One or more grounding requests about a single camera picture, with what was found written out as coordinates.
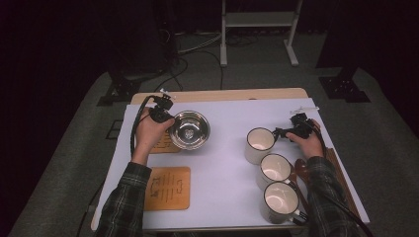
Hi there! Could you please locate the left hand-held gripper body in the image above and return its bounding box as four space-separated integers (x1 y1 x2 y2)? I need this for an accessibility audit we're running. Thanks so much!
147 88 177 124

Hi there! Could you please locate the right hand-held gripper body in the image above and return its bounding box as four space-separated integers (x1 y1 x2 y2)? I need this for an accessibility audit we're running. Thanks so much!
289 105 321 140

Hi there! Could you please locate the stainless steel bowl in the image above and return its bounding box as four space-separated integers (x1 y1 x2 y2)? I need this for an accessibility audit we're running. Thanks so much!
167 110 211 151

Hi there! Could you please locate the white mug with black rim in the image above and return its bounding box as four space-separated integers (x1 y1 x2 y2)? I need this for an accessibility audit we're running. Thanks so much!
258 152 293 191
260 181 310 226
244 126 277 166

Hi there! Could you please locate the square wooden coaster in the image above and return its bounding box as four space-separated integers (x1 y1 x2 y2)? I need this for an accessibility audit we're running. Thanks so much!
143 166 192 211
149 129 182 155

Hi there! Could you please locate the person's right hand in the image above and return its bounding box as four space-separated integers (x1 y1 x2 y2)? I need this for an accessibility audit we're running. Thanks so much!
286 118 328 162

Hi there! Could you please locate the person's left hand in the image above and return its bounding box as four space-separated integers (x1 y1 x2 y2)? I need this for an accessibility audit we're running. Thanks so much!
130 108 176 166

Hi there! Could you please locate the black stand base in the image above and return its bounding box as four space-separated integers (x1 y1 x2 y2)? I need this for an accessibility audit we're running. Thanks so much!
97 70 142 107
318 65 372 104

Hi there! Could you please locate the white paper table cover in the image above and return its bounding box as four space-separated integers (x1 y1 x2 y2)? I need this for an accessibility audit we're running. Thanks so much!
93 97 371 231

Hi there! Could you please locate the white metal stand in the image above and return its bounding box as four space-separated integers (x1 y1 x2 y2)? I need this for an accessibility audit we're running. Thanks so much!
219 0 304 68

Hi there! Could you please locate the right hand-held gripper black cable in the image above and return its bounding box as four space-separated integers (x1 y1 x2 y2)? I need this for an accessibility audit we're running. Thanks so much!
307 119 375 237

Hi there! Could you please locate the hand-held gripper black cable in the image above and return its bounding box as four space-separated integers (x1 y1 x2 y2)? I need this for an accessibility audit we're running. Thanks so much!
307 119 375 237
129 94 166 159

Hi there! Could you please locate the left hand-held gripper black cable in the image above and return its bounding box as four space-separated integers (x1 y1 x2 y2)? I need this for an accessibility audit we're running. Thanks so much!
129 94 166 159

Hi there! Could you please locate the white floor cable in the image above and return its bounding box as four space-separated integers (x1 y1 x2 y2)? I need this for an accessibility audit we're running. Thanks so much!
176 30 222 55

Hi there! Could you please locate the black floor cable bundle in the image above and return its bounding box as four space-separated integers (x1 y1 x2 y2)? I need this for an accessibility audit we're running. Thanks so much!
226 33 261 47

